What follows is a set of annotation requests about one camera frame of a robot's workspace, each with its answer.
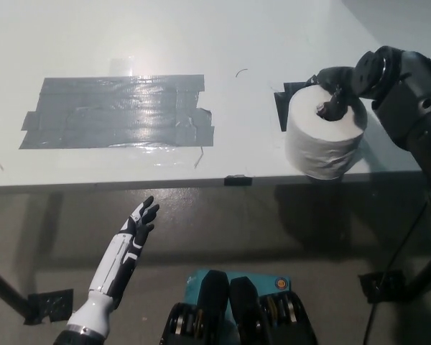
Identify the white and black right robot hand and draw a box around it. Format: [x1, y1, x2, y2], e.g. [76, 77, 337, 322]
[307, 66, 363, 121]

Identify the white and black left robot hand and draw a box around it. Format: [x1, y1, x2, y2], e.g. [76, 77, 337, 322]
[66, 196, 160, 334]

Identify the white toilet paper roll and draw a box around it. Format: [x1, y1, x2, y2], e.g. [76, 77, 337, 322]
[285, 86, 368, 180]

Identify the black robot torso teal top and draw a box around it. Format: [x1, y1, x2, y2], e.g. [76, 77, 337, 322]
[161, 269, 319, 345]

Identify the black tape square patch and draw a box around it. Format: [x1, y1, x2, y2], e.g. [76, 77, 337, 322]
[274, 81, 307, 133]

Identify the black metal table leg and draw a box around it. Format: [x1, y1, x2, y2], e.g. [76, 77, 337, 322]
[407, 247, 431, 301]
[0, 264, 32, 318]

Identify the grey duct tape patch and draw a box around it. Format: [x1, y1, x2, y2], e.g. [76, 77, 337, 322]
[19, 74, 216, 150]

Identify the thin black cable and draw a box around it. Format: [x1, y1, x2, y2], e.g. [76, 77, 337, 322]
[361, 201, 430, 345]

